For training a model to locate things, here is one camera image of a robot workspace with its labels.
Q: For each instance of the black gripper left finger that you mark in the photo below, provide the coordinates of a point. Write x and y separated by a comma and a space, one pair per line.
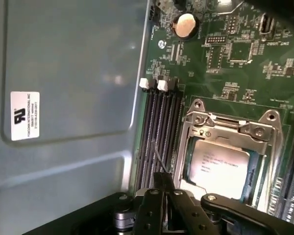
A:
150, 210

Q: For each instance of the silver CPU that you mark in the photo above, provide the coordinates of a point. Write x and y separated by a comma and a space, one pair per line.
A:
218, 166

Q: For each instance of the CPU socket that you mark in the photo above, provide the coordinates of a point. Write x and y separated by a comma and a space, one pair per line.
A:
197, 107

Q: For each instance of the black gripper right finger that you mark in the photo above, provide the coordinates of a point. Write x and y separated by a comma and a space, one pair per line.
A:
183, 213

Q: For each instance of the green motherboard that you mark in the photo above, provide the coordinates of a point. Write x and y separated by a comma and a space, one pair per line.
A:
235, 80

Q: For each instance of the black open PC case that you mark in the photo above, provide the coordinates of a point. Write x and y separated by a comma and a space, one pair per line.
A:
63, 61

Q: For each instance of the white case sticker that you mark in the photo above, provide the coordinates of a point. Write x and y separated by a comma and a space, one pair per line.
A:
25, 116

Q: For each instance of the round coin battery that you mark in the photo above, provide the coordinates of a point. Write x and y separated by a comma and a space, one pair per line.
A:
185, 24

